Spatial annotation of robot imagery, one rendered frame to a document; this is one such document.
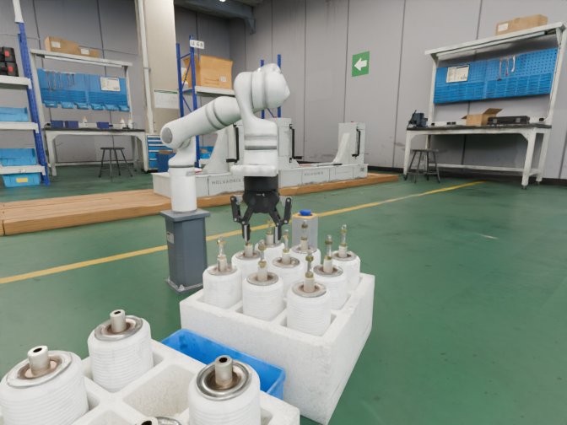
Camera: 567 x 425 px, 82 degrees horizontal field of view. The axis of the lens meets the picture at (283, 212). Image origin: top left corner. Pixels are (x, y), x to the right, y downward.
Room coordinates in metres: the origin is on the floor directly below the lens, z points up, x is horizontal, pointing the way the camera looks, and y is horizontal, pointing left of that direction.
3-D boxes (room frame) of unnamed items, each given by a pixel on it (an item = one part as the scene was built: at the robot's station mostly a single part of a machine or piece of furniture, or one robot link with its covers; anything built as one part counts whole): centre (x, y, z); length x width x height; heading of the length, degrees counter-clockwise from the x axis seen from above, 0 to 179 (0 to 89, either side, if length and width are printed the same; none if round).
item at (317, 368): (0.81, -0.01, 0.09); 0.39 x 0.39 x 0.18; 62
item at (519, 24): (4.48, -2.99, 1.96); 0.46 x 0.28 x 0.16; 36
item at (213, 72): (6.12, 1.33, 1.70); 0.72 x 0.58 x 0.50; 133
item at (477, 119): (4.65, -2.73, 0.87); 0.40 x 0.30 x 0.23; 26
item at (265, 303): (0.70, 0.05, 0.16); 0.10 x 0.10 x 0.18
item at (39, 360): (0.40, 0.34, 0.26); 0.02 x 0.02 x 0.03
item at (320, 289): (0.65, -0.06, 0.25); 0.08 x 0.08 x 0.01
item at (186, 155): (1.22, 0.38, 0.54); 0.09 x 0.09 x 0.17; 61
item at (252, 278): (0.70, 0.05, 0.25); 0.08 x 0.08 x 0.01
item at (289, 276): (0.81, -0.01, 0.16); 0.10 x 0.10 x 0.18
